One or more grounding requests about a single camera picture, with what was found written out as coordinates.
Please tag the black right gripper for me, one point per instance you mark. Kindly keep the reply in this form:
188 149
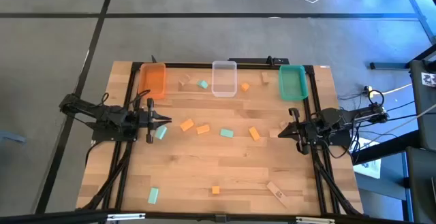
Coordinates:
306 132

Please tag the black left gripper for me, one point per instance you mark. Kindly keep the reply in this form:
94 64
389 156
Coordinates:
150 122

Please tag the small plain wood block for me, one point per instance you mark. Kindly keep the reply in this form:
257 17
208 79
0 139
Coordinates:
283 124

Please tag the teal rectangular block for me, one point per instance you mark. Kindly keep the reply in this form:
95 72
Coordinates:
153 195
227 133
160 132
203 84

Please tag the orange rectangular block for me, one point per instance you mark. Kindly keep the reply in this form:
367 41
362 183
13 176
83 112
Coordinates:
254 133
186 124
203 129

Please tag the long wood block with code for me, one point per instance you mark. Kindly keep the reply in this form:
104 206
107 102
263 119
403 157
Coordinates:
278 194

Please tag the orange cube block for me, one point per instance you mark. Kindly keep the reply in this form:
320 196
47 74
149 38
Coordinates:
245 86
215 190

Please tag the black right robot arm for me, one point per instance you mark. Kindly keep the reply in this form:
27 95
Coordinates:
332 118

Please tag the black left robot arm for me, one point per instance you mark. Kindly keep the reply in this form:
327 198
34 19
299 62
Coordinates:
112 116

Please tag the orange translucent plastic bin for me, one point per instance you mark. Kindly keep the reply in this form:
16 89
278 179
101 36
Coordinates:
152 80

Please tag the green translucent plastic bin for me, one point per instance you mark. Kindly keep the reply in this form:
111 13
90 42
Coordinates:
293 82

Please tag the clear plastic bin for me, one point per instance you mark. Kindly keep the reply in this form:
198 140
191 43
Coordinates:
224 78

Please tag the yellow power plug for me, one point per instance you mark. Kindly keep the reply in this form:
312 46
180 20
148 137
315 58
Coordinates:
368 89

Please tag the white paper sheet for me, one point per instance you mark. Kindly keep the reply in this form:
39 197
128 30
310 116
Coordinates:
371 169

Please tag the black metal beam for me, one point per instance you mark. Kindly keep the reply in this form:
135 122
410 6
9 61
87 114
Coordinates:
385 149

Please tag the black rig crossbar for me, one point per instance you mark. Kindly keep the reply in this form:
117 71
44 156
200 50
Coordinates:
177 216

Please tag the black stand foot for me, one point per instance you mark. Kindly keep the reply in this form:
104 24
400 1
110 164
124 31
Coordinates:
388 66

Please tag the black case with tag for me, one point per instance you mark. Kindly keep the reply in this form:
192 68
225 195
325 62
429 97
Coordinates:
422 115

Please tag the plain black case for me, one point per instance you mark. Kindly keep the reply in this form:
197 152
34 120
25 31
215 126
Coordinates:
420 183

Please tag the white code tag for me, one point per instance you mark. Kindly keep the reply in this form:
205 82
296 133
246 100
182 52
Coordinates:
428 79

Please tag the blue floor object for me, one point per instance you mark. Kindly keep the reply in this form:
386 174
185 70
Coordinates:
10 137

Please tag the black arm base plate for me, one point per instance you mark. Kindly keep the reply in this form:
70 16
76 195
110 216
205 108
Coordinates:
340 139
102 136

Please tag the black aluminium table frame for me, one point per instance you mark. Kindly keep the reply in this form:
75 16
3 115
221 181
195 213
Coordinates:
190 65

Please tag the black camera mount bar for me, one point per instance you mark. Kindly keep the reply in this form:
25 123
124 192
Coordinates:
252 61

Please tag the silver metal bracket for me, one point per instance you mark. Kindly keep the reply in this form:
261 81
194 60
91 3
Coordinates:
126 216
315 220

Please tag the grey metal frame leg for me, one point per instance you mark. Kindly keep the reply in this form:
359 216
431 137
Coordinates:
417 11

